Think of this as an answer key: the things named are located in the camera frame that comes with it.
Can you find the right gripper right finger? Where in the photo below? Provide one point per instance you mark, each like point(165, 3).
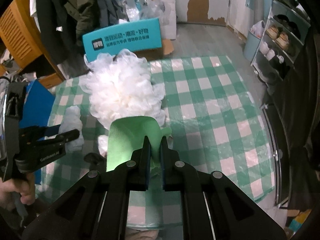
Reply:
point(170, 167)

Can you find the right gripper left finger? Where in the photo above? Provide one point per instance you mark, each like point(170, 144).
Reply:
point(141, 171)

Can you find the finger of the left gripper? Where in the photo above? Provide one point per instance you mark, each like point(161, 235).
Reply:
point(54, 146)
point(38, 132)

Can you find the white soft bundle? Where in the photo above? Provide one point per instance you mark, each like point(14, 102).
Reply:
point(71, 120)

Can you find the black small soft object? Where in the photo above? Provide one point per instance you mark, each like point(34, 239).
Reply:
point(95, 159)

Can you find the person's left hand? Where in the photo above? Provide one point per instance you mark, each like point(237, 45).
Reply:
point(25, 189)

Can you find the blue cardboard storage box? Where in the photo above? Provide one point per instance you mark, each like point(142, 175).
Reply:
point(37, 108)

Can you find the green white checkered tablecloth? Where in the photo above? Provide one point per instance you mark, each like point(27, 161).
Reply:
point(214, 121)

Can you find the white fluffy mesh pouf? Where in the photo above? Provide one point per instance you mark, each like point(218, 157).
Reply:
point(120, 86)

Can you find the wooden louvered cabinet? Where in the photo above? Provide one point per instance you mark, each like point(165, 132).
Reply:
point(23, 40)

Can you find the dark hanging jacket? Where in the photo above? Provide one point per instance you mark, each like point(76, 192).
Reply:
point(64, 22)

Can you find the teal printed shoe box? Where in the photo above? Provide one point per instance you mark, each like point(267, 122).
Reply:
point(133, 36)

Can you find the metal shoe rack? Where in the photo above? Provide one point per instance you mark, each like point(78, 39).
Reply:
point(283, 36)

